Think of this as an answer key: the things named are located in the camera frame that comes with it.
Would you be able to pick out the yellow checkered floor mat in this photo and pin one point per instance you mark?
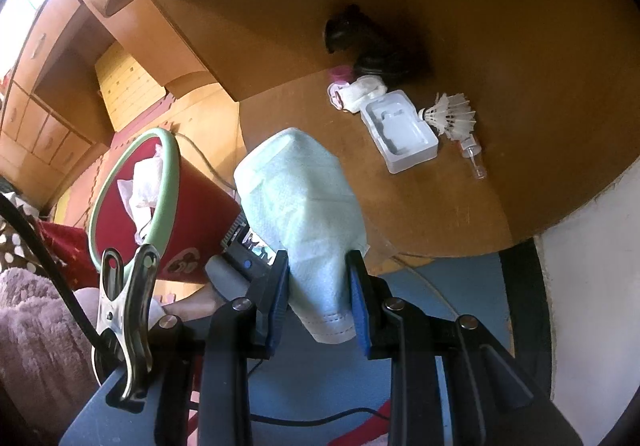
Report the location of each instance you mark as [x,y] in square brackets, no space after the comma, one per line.
[125,85]

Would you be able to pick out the white plastic bag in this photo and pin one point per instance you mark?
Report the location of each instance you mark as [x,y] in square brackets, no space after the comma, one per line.
[145,181]

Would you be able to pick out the black vertical panel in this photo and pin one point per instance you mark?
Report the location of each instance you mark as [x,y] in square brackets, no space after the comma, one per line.
[525,301]

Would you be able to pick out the white plastic packaging tray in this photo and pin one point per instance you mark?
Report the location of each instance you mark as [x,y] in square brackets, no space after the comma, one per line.
[400,130]

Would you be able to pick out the metal spring clip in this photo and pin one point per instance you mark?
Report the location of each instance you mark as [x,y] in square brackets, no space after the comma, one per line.
[127,321]

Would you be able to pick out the small clear bottle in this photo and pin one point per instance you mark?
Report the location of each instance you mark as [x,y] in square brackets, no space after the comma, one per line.
[472,158]

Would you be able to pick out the brown polka dot cloth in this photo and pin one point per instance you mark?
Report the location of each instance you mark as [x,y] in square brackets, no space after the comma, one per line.
[10,246]

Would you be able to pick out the wooden wall drawer unit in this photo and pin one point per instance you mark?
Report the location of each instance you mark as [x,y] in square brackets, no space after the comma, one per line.
[50,135]

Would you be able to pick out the white feather shuttlecock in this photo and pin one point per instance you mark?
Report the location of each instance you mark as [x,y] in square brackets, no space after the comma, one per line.
[450,118]

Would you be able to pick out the white soft tissue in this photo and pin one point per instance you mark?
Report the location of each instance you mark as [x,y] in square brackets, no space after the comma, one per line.
[362,93]

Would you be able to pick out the wooden cabinet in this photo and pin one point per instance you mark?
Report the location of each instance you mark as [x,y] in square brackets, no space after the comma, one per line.
[165,40]

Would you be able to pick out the red patterned cloth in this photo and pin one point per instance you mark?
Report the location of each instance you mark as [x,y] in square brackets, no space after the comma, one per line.
[60,246]

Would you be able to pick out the black lumpy object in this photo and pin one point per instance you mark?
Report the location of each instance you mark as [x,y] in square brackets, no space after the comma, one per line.
[370,50]

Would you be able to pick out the red bin with green rim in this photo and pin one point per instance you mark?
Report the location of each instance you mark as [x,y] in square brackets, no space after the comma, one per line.
[200,206]

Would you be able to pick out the small white pink item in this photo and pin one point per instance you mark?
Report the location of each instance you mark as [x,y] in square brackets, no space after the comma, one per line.
[334,93]

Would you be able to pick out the purple fluffy rug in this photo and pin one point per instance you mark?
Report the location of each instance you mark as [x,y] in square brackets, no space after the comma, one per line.
[35,326]

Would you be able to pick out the light teal face mask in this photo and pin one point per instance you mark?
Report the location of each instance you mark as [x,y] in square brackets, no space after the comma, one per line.
[300,196]

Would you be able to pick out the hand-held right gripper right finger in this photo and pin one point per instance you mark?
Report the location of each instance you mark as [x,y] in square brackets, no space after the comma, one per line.
[360,311]

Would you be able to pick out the wooden desk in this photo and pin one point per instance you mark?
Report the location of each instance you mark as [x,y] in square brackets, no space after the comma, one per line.
[300,0]

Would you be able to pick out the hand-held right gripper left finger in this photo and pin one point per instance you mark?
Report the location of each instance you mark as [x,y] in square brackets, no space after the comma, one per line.
[275,306]

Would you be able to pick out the grey electric hair clipper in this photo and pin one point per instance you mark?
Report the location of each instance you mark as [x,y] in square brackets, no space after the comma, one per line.
[230,276]

